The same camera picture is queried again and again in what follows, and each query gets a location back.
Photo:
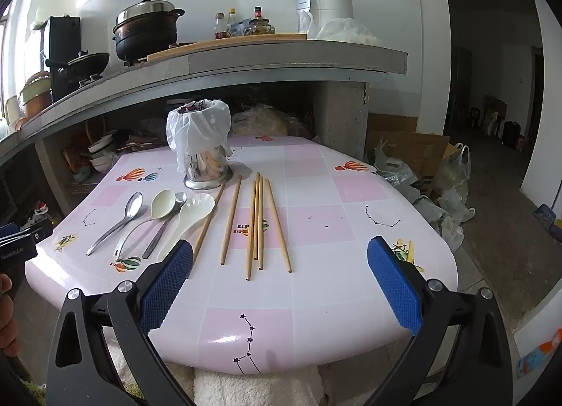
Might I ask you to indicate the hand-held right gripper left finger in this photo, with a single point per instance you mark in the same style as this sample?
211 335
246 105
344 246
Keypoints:
167 287

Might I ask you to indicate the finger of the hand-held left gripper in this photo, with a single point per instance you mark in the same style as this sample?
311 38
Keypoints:
41 230

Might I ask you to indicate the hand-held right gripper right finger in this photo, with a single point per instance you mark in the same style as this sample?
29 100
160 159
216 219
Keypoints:
395 287

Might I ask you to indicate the large metal spoon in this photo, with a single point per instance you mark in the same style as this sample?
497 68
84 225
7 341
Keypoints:
134 206

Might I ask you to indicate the small metal spoon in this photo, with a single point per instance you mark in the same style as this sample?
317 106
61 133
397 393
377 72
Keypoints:
181 198

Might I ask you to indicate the row of wooden chopsticks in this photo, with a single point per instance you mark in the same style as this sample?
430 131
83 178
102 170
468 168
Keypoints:
250 234

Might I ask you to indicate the steel utensil holder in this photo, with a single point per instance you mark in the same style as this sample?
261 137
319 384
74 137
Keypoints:
208 175

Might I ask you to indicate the white plastic bag liner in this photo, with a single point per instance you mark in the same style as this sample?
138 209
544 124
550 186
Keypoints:
197 129

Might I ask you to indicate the person's left hand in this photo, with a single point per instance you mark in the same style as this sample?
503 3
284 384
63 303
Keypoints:
5 340

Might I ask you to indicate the cooking oil bottle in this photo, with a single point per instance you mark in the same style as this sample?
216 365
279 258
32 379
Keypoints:
40 209

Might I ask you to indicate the metal shelf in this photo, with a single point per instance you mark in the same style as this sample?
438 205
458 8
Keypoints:
83 187

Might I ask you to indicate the green bowl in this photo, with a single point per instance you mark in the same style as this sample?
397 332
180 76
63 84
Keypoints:
81 174

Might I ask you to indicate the pile of plastic bags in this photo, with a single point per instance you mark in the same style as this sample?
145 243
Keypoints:
452 208

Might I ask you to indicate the stack of white bowls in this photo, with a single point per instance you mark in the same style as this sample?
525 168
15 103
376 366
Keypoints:
102 153

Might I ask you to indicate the brown woven basket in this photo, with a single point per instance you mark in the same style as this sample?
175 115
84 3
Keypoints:
37 100

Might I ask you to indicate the cardboard box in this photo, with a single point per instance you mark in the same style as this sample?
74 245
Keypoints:
408 146

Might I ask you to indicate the gas stove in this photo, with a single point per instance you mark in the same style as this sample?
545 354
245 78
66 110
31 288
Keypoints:
90 80

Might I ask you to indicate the blue dustpan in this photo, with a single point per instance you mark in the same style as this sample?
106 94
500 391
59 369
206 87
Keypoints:
543 218

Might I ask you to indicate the black wok with lid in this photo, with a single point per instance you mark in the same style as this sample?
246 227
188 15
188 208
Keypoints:
83 62

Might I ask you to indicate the black cabinet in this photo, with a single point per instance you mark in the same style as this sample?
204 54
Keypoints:
61 41

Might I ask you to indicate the black bin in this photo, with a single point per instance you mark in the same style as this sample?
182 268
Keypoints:
511 133

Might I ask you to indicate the large black pot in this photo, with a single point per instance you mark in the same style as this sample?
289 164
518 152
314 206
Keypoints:
145 37

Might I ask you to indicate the steel pot lid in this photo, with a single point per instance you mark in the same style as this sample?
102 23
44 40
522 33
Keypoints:
145 9

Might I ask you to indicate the concrete kitchen counter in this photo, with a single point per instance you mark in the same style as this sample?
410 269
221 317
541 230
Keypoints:
263 59

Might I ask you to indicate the crumpled clear plastic bag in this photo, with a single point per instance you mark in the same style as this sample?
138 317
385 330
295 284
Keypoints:
347 32

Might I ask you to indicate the wooden cutting board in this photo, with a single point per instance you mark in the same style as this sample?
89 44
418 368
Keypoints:
246 38

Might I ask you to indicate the yellow-capped sauce bottle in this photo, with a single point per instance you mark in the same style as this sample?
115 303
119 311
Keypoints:
232 23

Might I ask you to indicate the white kitchen appliance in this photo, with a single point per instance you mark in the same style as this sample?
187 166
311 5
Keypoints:
325 6

